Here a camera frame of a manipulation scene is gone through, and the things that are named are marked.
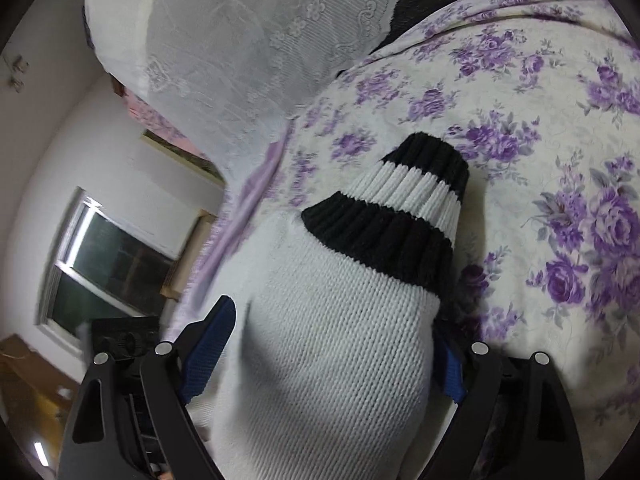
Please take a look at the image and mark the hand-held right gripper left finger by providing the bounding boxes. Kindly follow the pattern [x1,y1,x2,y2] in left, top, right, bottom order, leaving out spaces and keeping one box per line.
[60,295,238,480]

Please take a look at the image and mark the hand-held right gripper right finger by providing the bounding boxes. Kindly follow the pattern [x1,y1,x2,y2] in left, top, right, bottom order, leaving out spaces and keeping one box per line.
[425,332,586,480]

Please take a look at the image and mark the white knit sweater black stripes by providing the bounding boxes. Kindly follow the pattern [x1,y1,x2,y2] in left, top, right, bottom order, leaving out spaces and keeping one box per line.
[190,132,471,480]

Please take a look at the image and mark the light wooden cabinet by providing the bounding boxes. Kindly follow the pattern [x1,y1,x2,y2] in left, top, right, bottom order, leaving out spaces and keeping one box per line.
[159,209,218,301]

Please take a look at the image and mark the lilac satin sheet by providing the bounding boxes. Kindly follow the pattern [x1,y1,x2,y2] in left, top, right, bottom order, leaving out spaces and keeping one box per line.
[165,137,293,346]

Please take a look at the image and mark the dark framed panel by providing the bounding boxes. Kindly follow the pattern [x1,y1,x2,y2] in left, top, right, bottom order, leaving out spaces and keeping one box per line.
[141,129,227,183]

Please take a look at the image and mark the pink floral quilt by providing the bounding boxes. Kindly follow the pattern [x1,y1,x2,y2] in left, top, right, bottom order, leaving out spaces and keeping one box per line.
[122,87,211,163]

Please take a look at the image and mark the purple floral bedspread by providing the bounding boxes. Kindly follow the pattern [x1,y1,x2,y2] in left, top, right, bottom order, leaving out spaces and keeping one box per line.
[260,0,640,461]

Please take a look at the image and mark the white lace cloth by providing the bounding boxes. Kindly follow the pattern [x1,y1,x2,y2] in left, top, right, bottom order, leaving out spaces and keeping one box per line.
[82,0,483,196]

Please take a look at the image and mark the dark brown blanket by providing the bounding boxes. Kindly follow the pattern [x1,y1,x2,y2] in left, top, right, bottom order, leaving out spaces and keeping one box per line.
[340,0,481,76]

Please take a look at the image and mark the window with white frame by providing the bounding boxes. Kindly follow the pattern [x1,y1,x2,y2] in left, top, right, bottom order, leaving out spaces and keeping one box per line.
[37,186,182,348]

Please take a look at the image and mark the wall hooks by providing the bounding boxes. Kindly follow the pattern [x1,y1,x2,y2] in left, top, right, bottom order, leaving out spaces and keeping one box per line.
[2,55,30,93]

